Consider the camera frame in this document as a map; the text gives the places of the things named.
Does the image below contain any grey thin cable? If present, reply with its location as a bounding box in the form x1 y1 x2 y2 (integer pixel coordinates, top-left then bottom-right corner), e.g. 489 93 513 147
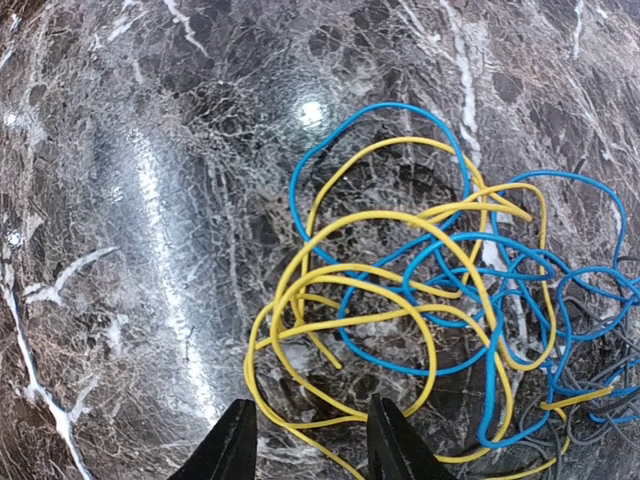
459 254 640 480

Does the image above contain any yellow cable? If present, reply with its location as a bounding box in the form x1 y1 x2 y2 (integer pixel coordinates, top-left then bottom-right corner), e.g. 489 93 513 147
243 135 614 480

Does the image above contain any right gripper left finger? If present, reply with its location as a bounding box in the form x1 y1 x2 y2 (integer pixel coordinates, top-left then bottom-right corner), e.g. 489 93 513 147
168 399 257 480

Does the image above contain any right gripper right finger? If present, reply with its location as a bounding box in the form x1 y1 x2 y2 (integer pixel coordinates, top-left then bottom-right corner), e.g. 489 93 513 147
367 394 455 480

